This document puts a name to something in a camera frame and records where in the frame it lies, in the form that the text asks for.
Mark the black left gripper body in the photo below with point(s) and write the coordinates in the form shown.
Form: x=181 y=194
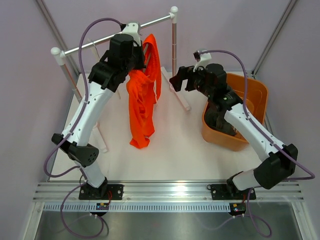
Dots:
x=137 y=62

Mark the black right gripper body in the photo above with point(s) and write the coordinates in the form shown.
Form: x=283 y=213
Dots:
x=196 y=80

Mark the orange shorts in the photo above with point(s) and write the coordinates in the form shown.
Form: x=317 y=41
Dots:
x=141 y=102

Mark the dark green shorts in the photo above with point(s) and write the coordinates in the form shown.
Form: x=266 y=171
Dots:
x=215 y=119

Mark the white plastic hanger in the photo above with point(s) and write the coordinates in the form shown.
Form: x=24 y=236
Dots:
x=95 y=52

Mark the grey metal hanger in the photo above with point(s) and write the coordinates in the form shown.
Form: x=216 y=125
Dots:
x=153 y=65

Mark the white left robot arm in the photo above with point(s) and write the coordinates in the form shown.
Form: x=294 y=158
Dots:
x=125 y=53

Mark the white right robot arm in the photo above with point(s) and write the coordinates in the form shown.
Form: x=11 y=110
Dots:
x=277 y=158

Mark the orange plastic basket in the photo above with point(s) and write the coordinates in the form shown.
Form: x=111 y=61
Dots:
x=256 y=102

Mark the silver white clothes rack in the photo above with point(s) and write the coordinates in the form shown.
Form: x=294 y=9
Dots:
x=61 y=58

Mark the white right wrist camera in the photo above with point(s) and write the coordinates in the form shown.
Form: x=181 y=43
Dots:
x=202 y=59

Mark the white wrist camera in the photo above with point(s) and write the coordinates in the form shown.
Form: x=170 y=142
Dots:
x=202 y=59
x=133 y=29

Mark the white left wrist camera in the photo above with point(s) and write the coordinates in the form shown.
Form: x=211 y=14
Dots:
x=133 y=29

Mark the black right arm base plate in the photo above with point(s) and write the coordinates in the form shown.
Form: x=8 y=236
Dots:
x=221 y=192

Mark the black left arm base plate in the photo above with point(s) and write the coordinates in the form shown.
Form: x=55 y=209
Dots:
x=104 y=192

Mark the aluminium mounting rail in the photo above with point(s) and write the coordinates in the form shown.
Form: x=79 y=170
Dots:
x=174 y=191

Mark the white slotted cable duct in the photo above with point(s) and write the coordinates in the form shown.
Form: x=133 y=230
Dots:
x=148 y=207

